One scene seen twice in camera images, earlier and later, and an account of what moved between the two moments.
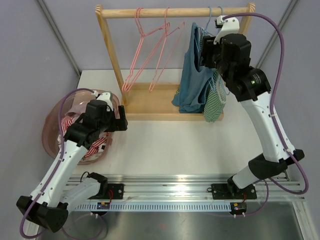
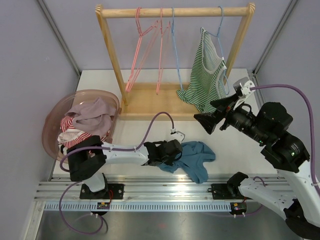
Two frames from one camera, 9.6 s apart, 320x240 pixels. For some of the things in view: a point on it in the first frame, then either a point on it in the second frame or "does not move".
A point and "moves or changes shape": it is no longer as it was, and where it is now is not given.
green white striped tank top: (215, 98) moves or changes shape
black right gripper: (208, 48) → (209, 120)
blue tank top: (190, 97) → (194, 154)
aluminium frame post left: (52, 22) does not move
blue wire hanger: (204, 32) → (175, 47)
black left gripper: (118, 124) → (169, 161)
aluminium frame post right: (289, 10) does not move
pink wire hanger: (165, 28) → (145, 35)
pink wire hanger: (166, 23) → (160, 69)
